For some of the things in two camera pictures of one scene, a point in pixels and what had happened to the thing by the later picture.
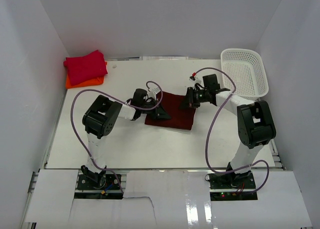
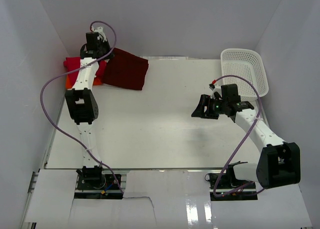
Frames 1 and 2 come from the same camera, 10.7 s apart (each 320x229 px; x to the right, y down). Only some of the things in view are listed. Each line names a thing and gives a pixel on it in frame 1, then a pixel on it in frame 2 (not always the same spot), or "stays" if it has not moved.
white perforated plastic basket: (245, 68) stays
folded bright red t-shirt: (84, 68) stays
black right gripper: (190, 98) -> (205, 107)
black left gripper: (155, 110) -> (88, 53)
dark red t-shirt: (180, 118) -> (125, 70)
